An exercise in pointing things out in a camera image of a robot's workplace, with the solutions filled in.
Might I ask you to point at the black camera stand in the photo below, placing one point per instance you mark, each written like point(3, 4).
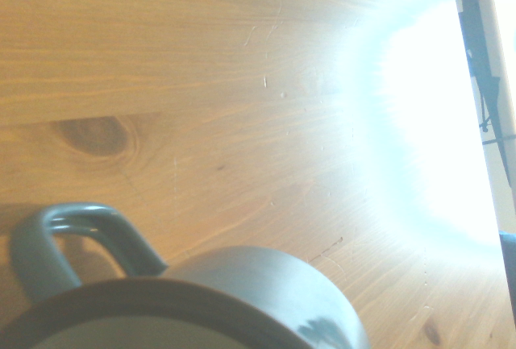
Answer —
point(473, 22)

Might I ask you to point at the blue enamel mug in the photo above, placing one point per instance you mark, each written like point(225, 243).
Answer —
point(262, 288)

